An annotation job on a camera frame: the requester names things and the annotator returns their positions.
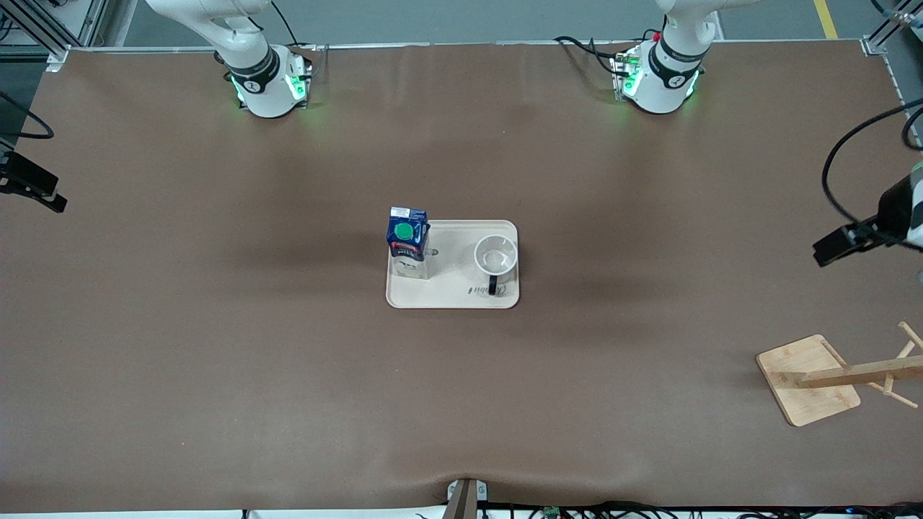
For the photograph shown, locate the white smiley mug black handle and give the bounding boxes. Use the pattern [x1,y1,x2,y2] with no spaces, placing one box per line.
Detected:
[473,234,518,296]

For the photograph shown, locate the black left base cables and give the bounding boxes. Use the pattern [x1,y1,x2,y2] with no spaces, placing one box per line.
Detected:
[554,35,628,73]

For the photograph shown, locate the wooden mug rack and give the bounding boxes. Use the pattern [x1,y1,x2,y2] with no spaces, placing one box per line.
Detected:
[756,322,923,427]

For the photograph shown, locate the cream tray with bear print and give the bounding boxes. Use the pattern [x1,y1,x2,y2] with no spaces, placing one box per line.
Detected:
[386,220,520,310]

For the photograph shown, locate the blue milk carton green cap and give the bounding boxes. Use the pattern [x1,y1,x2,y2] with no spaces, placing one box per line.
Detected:
[387,207,432,280]

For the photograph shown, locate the aluminium frame profile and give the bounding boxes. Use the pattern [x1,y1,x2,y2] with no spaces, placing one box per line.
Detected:
[0,0,109,73]
[862,0,923,58]

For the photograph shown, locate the black right base cable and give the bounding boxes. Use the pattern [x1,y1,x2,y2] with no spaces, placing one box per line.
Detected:
[270,0,318,51]

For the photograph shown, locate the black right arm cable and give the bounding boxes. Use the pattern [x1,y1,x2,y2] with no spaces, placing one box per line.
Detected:
[0,90,56,141]

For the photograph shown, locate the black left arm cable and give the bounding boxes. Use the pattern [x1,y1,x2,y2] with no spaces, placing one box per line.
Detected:
[821,97,923,226]

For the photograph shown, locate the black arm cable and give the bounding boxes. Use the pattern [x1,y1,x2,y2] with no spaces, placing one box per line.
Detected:
[0,90,56,141]
[821,97,923,226]

